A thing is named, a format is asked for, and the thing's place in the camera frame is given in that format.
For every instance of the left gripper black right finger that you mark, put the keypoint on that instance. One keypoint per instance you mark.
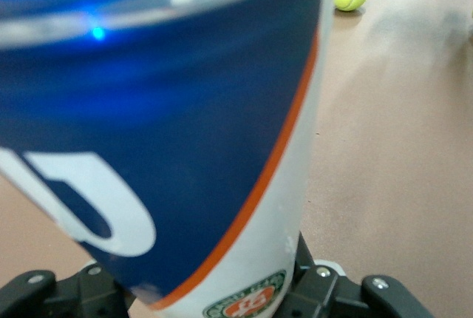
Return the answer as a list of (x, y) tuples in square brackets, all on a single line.
[(325, 296)]

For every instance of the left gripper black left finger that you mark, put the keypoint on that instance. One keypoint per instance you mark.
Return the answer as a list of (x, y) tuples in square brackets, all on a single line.
[(74, 296)]

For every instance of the blue white tennis ball can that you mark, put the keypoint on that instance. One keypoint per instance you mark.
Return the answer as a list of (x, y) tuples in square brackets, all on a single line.
[(184, 111)]

